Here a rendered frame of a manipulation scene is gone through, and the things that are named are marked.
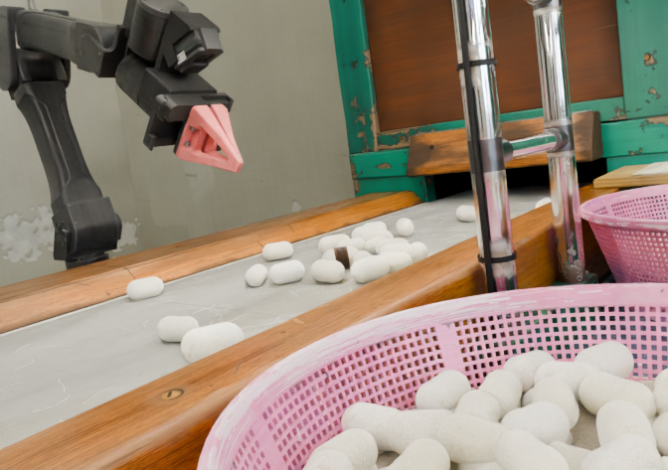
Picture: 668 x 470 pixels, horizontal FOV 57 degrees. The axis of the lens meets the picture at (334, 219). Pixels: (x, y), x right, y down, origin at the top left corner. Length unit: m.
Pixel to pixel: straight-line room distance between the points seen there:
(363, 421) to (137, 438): 0.09
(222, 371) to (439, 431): 0.10
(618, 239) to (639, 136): 0.40
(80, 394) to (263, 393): 0.16
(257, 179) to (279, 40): 0.52
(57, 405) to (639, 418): 0.29
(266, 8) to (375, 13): 1.20
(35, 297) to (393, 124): 0.71
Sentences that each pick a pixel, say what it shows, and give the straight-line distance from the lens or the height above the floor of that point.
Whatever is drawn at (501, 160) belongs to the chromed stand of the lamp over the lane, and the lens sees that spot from 0.42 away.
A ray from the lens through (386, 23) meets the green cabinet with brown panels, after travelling 1.14.
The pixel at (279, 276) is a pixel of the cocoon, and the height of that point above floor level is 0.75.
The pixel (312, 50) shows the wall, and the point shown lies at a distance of 2.18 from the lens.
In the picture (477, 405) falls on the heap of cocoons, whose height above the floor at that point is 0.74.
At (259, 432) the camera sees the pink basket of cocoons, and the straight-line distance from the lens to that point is 0.25.
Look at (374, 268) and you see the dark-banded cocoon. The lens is 0.53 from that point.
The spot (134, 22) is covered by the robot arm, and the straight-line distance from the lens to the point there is 0.75.
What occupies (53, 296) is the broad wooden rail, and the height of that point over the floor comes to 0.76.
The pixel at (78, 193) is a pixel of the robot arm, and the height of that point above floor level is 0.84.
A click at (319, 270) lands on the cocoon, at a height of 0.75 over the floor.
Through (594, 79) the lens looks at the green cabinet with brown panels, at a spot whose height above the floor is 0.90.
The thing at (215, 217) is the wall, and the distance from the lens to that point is 2.58.
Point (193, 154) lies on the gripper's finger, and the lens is 0.70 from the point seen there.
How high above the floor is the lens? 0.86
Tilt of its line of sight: 7 degrees down
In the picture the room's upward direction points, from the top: 8 degrees counter-clockwise
